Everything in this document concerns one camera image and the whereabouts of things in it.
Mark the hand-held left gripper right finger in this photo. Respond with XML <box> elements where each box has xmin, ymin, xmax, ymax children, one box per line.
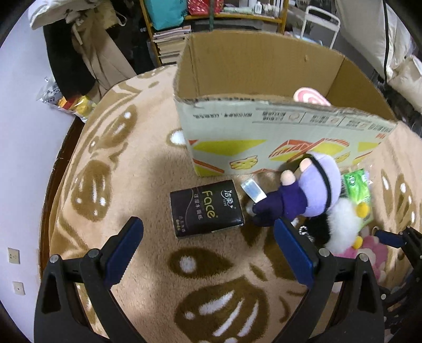
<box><xmin>274</xmin><ymin>217</ymin><xmax>386</xmax><ymax>343</ymax></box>

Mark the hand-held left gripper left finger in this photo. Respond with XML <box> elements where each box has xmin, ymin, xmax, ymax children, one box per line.
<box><xmin>34</xmin><ymin>216</ymin><xmax>146</xmax><ymax>343</ymax></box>

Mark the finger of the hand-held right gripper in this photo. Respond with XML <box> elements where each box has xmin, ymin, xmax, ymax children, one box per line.
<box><xmin>373</xmin><ymin>226</ymin><xmax>422</xmax><ymax>264</ymax></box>
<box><xmin>379</xmin><ymin>274</ymin><xmax>422</xmax><ymax>334</ymax></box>

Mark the pink plush toy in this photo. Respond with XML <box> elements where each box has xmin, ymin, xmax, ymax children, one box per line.
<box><xmin>336</xmin><ymin>235</ymin><xmax>390</xmax><ymax>284</ymax></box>

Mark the white plush duck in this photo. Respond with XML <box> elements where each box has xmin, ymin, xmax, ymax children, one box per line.
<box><xmin>298</xmin><ymin>198</ymin><xmax>370</xmax><ymax>254</ymax></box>

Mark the green tissue pack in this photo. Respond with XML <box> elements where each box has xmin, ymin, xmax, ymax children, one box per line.
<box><xmin>341</xmin><ymin>168</ymin><xmax>375</xmax><ymax>228</ymax></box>

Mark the plush doll with dark outfit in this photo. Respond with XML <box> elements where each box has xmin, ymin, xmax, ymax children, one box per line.
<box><xmin>244</xmin><ymin>152</ymin><xmax>342</xmax><ymax>228</ymax></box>

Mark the black tissue pack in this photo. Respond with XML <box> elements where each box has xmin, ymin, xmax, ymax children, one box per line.
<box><xmin>170</xmin><ymin>180</ymin><xmax>246</xmax><ymax>238</ymax></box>

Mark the printed cardboard box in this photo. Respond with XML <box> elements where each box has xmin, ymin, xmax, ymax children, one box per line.
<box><xmin>173</xmin><ymin>30</ymin><xmax>401</xmax><ymax>179</ymax></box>

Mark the pink swirl plush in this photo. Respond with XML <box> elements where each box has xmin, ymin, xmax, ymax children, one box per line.
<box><xmin>293</xmin><ymin>87</ymin><xmax>332</xmax><ymax>107</ymax></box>

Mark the beige printed blanket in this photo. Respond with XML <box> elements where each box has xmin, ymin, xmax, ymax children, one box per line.
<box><xmin>48</xmin><ymin>64</ymin><xmax>422</xmax><ymax>343</ymax></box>

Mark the pile of snack bags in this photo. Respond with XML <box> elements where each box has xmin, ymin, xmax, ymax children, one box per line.
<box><xmin>36</xmin><ymin>77</ymin><xmax>98</xmax><ymax>123</ymax></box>

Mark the beige coat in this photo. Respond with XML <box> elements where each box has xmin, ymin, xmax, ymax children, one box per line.
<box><xmin>71</xmin><ymin>13</ymin><xmax>137</xmax><ymax>98</ymax></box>

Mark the black coat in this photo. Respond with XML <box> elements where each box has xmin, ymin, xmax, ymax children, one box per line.
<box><xmin>43</xmin><ymin>23</ymin><xmax>98</xmax><ymax>98</ymax></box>

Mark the white duvet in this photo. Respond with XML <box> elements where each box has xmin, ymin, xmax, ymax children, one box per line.
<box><xmin>334</xmin><ymin>0</ymin><xmax>422</xmax><ymax>99</ymax></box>

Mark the stack of books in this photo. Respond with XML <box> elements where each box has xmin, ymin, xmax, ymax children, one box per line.
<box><xmin>153</xmin><ymin>26</ymin><xmax>192</xmax><ymax>65</ymax></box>

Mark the white utility cart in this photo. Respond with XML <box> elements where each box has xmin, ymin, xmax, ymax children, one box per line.
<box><xmin>300</xmin><ymin>6</ymin><xmax>341</xmax><ymax>49</ymax></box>

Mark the teal bag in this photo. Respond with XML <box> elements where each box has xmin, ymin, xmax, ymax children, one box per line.
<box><xmin>145</xmin><ymin>0</ymin><xmax>188</xmax><ymax>30</ymax></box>

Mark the yellow wooden shelf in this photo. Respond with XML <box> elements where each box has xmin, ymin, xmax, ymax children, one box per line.
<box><xmin>140</xmin><ymin>0</ymin><xmax>289</xmax><ymax>66</ymax></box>

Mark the white puffer jacket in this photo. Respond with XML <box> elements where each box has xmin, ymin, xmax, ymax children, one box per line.
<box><xmin>28</xmin><ymin>0</ymin><xmax>116</xmax><ymax>31</ymax></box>

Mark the red gift bag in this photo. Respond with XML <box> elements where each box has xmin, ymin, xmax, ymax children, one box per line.
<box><xmin>187</xmin><ymin>0</ymin><xmax>218</xmax><ymax>15</ymax></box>

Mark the dark wooden bed frame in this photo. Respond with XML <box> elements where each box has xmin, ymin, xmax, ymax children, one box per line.
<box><xmin>38</xmin><ymin>117</ymin><xmax>87</xmax><ymax>281</ymax></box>

